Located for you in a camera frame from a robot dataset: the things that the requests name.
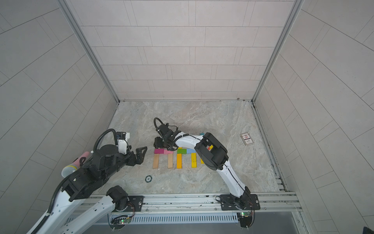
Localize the small printed card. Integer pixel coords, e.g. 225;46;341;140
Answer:
240;132;254;146

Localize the green block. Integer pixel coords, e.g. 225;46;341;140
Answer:
177;148;187;155

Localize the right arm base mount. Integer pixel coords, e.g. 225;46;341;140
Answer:
216;194;261;211

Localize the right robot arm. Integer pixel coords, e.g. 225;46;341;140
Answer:
154;118;253;210

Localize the light blue block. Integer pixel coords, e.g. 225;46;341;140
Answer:
186;149;196;154

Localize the left circuit board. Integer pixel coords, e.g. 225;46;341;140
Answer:
109;215;132;230

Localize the aluminium rail frame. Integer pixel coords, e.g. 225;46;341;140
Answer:
56;191;303;216

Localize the yellow block short vertical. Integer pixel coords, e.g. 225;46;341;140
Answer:
191;153;197;168

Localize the circuit board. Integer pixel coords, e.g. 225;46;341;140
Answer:
109;215;132;230
237;212;255;229

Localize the tan wooden block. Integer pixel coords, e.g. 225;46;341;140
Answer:
168;154;173;169
153;154;159;169

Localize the magenta block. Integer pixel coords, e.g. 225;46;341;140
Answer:
154;149;165;154

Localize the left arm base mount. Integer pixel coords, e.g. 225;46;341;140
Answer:
115;196;144;212

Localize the orange block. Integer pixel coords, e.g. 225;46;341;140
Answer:
176;154;182;169

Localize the pink block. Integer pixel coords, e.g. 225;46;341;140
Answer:
163;149;173;155

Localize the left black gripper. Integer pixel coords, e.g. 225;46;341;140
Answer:
103;144;150;180

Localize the right circuit board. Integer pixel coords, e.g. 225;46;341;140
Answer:
237;212;255;229

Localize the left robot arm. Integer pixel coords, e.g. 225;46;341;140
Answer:
29;129;148;234

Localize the pink microphone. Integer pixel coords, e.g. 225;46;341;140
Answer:
61;152;90;178

